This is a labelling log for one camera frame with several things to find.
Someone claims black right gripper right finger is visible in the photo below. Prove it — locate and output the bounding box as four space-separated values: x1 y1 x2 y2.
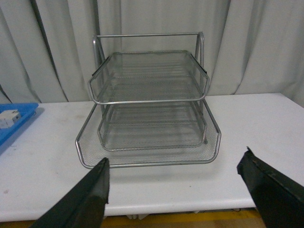
237 148 304 228

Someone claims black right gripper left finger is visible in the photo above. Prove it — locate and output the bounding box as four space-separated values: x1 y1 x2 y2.
31 158 110 228

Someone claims silver mesh tray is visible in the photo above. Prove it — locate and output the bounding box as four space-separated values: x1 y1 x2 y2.
88 50 210 105
97 102 207 152
75 100 221 169

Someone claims silver mesh bottom tray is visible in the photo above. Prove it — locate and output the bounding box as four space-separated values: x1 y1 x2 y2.
97 102 207 152

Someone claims blue plastic tray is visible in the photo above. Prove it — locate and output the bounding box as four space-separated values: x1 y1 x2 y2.
0 103 38 154

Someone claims white circuit breaker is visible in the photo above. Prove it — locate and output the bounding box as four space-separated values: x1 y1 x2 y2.
0 109 21 129

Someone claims silver mesh top tray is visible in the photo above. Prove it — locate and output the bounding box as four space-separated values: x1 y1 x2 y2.
88 50 210 105

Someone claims grey curtain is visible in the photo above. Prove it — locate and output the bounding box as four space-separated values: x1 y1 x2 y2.
0 0 304 105

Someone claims silver wire rack frame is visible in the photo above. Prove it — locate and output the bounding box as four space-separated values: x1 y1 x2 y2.
92 31 207 143

